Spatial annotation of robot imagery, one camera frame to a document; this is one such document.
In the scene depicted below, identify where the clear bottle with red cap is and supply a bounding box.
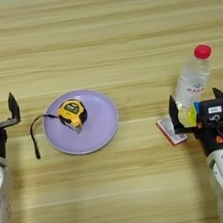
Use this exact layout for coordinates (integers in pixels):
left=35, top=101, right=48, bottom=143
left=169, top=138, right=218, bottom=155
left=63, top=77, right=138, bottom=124
left=166, top=42, right=221, bottom=112

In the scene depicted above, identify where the purple round plate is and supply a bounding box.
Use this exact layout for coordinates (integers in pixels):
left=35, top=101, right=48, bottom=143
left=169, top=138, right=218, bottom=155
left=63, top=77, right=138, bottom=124
left=37, top=84, right=125, bottom=160

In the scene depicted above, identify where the yellow black tape measure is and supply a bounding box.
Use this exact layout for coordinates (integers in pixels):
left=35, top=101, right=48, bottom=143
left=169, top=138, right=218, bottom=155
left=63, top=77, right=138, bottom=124
left=26, top=96, right=94, bottom=160

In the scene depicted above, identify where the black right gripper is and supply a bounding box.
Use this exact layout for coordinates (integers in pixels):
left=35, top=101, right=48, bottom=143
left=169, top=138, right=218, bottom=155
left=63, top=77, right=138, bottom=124
left=166, top=85, right=223, bottom=162

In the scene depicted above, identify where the right gripper small black box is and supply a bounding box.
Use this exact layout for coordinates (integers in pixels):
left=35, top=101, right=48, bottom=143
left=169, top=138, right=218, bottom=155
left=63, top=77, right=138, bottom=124
left=198, top=97, right=223, bottom=126

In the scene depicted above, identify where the red white card box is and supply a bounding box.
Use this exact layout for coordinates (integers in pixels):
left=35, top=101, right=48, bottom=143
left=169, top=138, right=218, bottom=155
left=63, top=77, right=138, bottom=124
left=154, top=114, right=190, bottom=149

